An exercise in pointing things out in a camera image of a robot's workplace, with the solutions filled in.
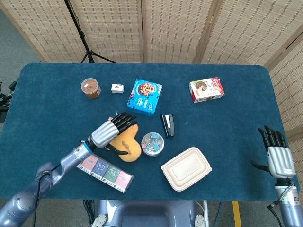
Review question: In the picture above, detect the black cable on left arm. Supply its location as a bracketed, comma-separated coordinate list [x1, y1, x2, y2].
[32, 164, 61, 227]

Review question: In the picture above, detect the beige lidded lunch box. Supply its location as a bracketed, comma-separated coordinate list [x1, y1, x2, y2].
[160, 147, 213, 192]

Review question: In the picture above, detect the blue cookie box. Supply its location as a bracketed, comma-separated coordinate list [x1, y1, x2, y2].
[126, 79, 163, 118]

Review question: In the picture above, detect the blue floor cable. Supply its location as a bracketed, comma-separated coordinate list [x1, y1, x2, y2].
[216, 201, 223, 227]

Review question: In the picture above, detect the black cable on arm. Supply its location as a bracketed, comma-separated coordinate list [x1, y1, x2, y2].
[32, 164, 61, 227]
[267, 200, 286, 227]

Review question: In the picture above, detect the black stapler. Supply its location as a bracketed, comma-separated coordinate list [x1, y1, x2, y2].
[160, 113, 176, 139]

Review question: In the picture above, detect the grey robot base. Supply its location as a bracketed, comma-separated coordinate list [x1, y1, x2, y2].
[91, 200, 205, 227]

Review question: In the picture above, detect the clear jar of binder clips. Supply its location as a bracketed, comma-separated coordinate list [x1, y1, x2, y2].
[141, 132, 165, 157]

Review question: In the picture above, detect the red white biscuit box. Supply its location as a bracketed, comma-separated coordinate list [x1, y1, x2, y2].
[188, 76, 225, 104]

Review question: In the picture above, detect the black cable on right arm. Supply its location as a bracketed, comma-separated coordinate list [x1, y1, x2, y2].
[267, 200, 286, 227]

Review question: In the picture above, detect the small white box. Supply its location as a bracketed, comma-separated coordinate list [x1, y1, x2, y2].
[111, 83, 125, 94]

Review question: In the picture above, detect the black power equipment with cables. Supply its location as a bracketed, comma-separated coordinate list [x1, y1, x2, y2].
[0, 80, 18, 124]

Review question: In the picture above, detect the black tripod stand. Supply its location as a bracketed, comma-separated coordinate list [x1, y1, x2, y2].
[63, 0, 116, 64]

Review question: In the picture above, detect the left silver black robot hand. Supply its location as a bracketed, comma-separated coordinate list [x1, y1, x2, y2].
[91, 112, 138, 156]

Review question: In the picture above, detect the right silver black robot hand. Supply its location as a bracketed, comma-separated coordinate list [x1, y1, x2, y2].
[250, 125, 296, 178]

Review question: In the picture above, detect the brown paste jar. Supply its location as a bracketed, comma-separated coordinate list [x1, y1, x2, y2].
[80, 78, 101, 99]

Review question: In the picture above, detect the pastel tissue multipack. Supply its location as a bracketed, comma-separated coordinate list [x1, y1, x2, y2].
[76, 153, 134, 193]

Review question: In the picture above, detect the blue table cloth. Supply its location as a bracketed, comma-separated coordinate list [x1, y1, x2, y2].
[0, 62, 300, 201]

